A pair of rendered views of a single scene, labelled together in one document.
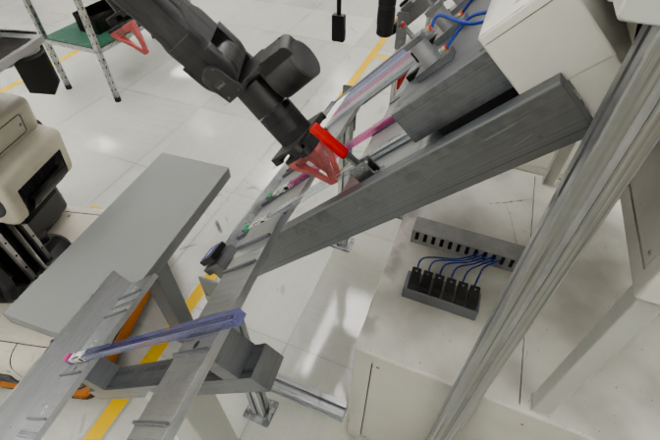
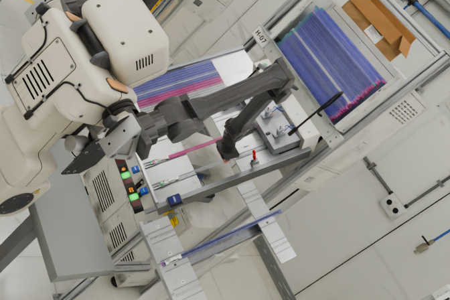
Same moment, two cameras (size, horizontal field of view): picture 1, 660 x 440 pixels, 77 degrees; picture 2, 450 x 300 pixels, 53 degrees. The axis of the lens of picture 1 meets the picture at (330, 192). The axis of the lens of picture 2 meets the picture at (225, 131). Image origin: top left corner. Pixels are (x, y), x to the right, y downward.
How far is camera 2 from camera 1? 1.80 m
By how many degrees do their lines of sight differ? 68
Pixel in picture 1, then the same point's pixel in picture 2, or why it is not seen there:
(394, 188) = (268, 168)
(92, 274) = (74, 234)
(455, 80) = (291, 143)
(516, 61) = (306, 144)
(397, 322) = (194, 211)
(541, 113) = (305, 153)
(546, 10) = (315, 137)
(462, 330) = (208, 207)
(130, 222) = (55, 193)
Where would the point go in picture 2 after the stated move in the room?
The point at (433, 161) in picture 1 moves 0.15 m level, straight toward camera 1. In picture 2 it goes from (282, 162) to (301, 191)
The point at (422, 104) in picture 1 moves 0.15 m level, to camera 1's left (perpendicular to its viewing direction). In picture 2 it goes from (282, 147) to (272, 152)
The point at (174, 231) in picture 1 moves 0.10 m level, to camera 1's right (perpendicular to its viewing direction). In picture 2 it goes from (84, 193) to (100, 187)
